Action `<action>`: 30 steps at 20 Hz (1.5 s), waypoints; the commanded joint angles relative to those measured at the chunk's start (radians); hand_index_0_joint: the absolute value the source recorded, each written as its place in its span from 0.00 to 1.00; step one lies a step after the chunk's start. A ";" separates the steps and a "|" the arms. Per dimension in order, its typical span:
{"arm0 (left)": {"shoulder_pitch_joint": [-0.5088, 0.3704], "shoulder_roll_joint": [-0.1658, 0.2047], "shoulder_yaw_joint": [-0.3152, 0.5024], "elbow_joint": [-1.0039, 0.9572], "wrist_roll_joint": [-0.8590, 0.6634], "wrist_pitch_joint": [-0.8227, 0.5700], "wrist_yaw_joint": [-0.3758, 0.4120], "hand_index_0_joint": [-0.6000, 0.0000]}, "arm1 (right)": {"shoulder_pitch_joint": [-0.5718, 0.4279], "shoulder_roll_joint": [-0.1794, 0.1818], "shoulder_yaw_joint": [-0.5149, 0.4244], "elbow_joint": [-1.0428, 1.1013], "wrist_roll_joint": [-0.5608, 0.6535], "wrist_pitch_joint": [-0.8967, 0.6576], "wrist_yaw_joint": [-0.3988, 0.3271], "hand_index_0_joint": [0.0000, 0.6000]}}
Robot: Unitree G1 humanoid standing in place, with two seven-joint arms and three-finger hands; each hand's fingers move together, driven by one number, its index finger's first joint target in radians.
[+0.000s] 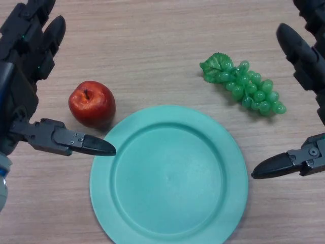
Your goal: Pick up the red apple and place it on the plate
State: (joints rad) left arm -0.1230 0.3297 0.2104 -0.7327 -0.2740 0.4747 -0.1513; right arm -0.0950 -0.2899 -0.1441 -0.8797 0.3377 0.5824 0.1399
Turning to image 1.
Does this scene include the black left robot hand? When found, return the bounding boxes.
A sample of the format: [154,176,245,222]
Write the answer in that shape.
[0,0,117,157]

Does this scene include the red apple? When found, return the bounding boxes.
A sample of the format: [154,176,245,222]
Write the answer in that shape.
[68,80,117,129]

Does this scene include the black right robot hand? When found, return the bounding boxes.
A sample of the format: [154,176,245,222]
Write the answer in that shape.
[251,0,325,180]

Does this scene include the green round plate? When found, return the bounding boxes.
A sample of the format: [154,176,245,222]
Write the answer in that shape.
[89,105,249,244]

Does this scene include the green plastic grape bunch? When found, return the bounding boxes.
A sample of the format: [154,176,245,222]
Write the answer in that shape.
[199,52,287,117]

